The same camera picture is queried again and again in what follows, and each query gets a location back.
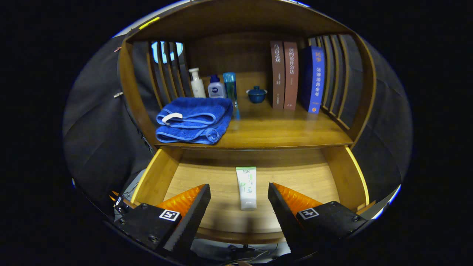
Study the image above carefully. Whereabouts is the blue book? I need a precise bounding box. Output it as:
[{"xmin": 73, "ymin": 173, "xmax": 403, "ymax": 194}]
[{"xmin": 300, "ymin": 45, "xmax": 326, "ymax": 114}]

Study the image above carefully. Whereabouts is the wooden drawer with black knob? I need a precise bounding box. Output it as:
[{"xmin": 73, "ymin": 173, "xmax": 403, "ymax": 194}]
[{"xmin": 131, "ymin": 145, "xmax": 370, "ymax": 244}]

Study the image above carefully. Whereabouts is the brown book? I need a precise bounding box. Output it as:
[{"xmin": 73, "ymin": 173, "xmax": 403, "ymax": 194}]
[
  {"xmin": 283, "ymin": 41, "xmax": 299, "ymax": 111},
  {"xmin": 270, "ymin": 41, "xmax": 286, "ymax": 110}
]

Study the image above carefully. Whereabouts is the white green cream tube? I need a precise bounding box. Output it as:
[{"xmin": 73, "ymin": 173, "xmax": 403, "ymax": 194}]
[{"xmin": 236, "ymin": 166, "xmax": 258, "ymax": 211}]

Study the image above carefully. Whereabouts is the teal transparent bottle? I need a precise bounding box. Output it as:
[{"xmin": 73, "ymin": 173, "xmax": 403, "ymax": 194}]
[{"xmin": 222, "ymin": 72, "xmax": 237, "ymax": 111}]

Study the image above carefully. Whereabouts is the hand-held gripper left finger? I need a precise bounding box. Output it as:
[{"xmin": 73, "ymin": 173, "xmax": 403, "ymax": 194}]
[{"xmin": 113, "ymin": 184, "xmax": 211, "ymax": 256}]

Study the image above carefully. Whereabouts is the wooden cabinet with shelf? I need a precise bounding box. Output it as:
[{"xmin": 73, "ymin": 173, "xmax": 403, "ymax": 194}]
[{"xmin": 118, "ymin": 0, "xmax": 377, "ymax": 259}]

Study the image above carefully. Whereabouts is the thin floor cable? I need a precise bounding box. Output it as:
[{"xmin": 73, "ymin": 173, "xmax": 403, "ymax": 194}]
[{"xmin": 222, "ymin": 242, "xmax": 281, "ymax": 265}]

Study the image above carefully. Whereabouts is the wooden countertop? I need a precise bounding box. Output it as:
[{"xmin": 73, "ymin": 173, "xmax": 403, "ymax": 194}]
[{"xmin": 155, "ymin": 72, "xmax": 353, "ymax": 150}]

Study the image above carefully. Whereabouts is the folded blue towel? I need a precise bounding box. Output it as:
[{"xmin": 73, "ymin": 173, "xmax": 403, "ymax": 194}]
[{"xmin": 155, "ymin": 97, "xmax": 234, "ymax": 145}]

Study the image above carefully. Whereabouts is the blue lidded teacup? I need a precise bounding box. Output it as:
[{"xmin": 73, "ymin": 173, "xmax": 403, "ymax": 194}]
[{"xmin": 246, "ymin": 86, "xmax": 268, "ymax": 104}]

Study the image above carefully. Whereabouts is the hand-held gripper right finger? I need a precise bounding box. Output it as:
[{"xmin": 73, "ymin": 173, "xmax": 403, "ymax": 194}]
[{"xmin": 268, "ymin": 182, "xmax": 370, "ymax": 256}]

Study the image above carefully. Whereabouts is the white lotion bottle blue cap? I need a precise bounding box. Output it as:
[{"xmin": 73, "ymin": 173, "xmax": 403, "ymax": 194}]
[{"xmin": 207, "ymin": 74, "xmax": 226, "ymax": 99}]

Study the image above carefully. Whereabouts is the white pump bottle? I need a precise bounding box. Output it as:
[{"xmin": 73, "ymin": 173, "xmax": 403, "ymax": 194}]
[{"xmin": 188, "ymin": 68, "xmax": 206, "ymax": 98}]

